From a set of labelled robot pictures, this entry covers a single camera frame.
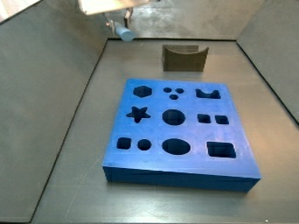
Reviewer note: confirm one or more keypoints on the blue foam shape board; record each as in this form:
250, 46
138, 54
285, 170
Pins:
178, 137

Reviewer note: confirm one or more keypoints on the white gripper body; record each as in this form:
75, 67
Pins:
99, 6

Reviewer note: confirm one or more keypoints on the light blue oval cylinder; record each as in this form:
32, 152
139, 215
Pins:
126, 34

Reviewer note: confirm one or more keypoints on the black curved fixture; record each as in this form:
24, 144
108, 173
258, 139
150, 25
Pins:
185, 58

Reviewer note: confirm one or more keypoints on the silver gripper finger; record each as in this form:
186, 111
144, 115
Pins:
127, 16
110, 21

